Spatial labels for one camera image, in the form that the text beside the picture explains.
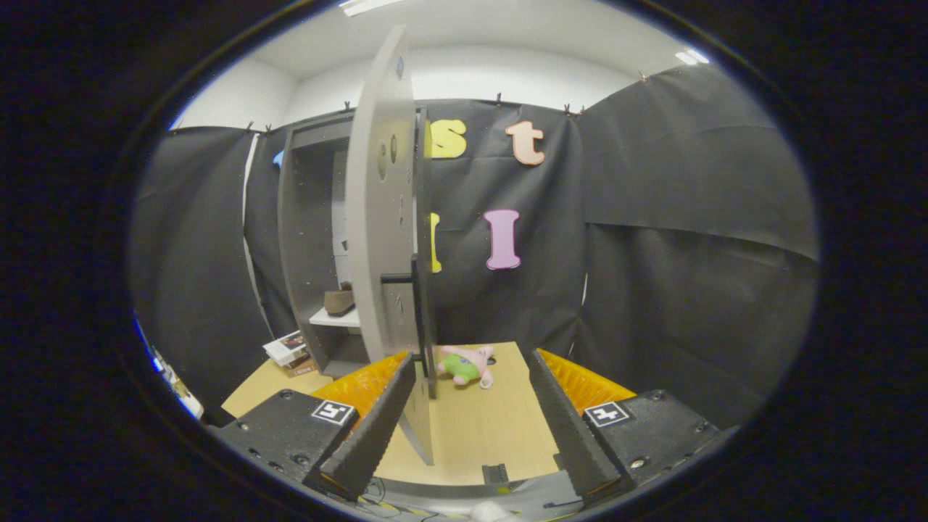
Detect black door handle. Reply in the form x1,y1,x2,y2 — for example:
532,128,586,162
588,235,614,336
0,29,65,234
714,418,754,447
380,255,423,356

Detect grey shoe cabinet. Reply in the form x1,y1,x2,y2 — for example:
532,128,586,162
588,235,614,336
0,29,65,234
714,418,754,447
278,109,428,379

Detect pink and green plush toy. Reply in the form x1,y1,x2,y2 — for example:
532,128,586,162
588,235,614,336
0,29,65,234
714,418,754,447
435,345,496,390

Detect white shoe cabinet door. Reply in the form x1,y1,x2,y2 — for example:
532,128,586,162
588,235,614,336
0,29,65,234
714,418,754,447
345,25,439,466

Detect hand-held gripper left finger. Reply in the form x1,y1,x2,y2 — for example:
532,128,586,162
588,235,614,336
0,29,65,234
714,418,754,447
210,352,418,502

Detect long ceiling light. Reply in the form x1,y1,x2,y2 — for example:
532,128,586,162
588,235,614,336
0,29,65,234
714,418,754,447
339,0,407,17

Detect black cables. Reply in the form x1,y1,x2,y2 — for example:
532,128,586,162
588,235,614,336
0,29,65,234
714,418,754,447
359,475,436,519

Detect blue printed poster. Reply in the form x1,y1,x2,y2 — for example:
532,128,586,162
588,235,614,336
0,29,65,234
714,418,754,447
133,312,157,370

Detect black backdrop cloth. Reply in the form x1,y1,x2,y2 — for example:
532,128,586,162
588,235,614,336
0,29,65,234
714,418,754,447
129,64,821,428

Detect white paper clutter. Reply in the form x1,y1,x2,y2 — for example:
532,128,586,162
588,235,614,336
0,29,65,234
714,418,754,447
149,344,205,420

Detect brown fuzzy shoe with bow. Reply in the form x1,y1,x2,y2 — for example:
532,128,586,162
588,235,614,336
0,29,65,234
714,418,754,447
323,281,356,317

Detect white cabinet shelf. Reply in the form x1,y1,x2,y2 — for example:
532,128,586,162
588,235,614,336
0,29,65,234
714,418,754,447
310,307,361,328

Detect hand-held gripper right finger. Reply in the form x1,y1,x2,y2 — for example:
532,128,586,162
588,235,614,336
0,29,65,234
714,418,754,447
527,348,740,506

